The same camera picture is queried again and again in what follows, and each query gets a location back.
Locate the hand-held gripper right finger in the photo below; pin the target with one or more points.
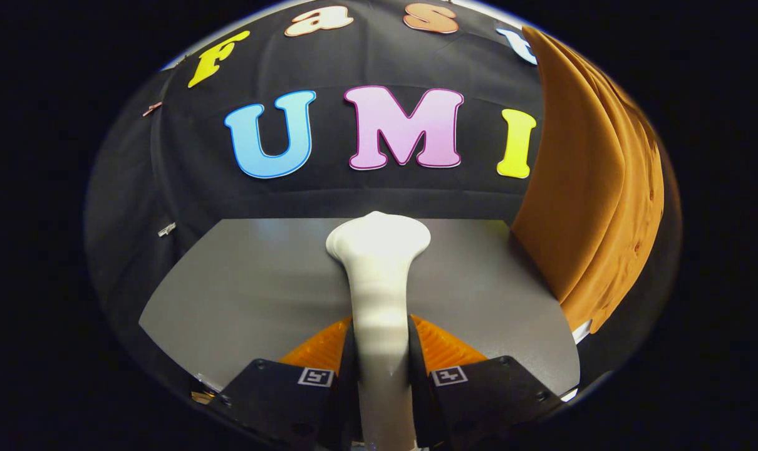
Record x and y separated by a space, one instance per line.
418 407

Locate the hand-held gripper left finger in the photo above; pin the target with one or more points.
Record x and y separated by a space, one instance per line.
349 407

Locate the white garment steamer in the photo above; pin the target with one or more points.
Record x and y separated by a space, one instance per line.
379 300

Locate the orange button-up shirt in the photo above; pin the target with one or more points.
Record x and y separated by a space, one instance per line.
592 188

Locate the small silver clip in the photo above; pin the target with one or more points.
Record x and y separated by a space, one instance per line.
166 229

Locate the small pink clip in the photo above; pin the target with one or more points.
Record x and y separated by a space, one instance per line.
152 109

